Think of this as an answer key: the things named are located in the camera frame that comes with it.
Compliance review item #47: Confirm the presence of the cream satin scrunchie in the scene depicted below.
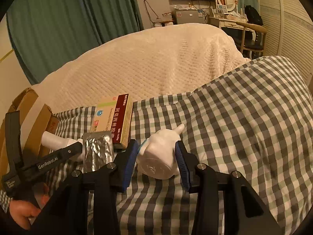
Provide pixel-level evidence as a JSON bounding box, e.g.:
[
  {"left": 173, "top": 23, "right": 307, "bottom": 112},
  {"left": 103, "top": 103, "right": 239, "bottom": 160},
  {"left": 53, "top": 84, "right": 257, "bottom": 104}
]
[{"left": 41, "top": 131, "right": 83, "bottom": 162}]

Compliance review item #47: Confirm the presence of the person's left hand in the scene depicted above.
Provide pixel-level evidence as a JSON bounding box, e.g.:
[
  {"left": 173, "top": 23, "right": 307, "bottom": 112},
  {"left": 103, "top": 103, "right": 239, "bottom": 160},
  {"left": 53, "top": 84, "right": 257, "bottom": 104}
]
[{"left": 8, "top": 183, "right": 51, "bottom": 230}]

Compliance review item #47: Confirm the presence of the silver foil blister pack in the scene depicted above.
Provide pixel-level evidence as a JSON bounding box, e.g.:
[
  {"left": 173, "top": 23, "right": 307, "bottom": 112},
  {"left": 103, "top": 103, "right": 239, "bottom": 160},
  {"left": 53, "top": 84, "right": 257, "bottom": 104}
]
[{"left": 82, "top": 131, "right": 115, "bottom": 173}]

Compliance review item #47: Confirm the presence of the red and cream medicine box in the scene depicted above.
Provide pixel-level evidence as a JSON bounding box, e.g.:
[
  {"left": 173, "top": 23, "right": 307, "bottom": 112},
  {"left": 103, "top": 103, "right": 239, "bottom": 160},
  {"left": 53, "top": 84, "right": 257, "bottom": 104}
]
[{"left": 90, "top": 93, "right": 133, "bottom": 149}]

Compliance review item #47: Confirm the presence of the grey checkered bedsheet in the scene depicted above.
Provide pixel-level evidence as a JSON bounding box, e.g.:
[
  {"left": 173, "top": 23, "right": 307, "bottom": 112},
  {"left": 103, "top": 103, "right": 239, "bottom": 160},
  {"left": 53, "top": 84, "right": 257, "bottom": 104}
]
[{"left": 0, "top": 55, "right": 313, "bottom": 235}]

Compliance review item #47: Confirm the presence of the cream quilted blanket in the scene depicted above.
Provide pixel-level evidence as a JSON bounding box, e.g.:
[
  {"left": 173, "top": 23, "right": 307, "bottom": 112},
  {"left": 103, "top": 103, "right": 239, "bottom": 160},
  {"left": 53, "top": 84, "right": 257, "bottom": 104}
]
[{"left": 31, "top": 23, "right": 248, "bottom": 113}]

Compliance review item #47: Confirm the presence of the wooden chair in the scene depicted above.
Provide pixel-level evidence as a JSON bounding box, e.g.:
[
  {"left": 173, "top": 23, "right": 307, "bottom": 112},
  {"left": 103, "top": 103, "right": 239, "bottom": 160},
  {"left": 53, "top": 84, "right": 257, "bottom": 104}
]
[{"left": 235, "top": 21, "right": 267, "bottom": 59}]

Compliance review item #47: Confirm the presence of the white dressing table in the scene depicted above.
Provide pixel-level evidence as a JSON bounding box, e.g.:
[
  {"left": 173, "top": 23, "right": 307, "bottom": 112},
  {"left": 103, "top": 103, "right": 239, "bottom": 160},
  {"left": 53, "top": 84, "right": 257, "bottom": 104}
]
[{"left": 207, "top": 11, "right": 248, "bottom": 30}]

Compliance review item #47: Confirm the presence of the grey mini fridge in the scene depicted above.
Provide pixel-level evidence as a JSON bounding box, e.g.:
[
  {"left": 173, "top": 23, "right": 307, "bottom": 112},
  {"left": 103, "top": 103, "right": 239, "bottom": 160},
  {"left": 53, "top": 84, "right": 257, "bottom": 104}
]
[{"left": 174, "top": 9, "right": 205, "bottom": 24}]

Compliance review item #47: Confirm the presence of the teal curtain left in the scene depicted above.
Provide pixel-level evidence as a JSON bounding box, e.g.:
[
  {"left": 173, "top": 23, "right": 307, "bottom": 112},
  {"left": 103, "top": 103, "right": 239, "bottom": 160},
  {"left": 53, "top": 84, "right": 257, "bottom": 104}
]
[{"left": 6, "top": 0, "right": 143, "bottom": 85}]

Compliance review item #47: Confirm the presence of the black backpack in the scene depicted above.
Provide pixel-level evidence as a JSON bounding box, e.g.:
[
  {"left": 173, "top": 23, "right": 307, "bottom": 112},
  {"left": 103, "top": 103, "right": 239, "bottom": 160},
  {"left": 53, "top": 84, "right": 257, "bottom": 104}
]
[{"left": 245, "top": 5, "right": 263, "bottom": 25}]

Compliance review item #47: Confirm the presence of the white louvered wardrobe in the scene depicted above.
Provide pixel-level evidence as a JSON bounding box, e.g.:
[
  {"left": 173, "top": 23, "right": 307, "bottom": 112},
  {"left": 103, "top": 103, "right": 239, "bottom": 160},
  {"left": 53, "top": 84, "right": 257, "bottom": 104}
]
[{"left": 259, "top": 0, "right": 312, "bottom": 84}]

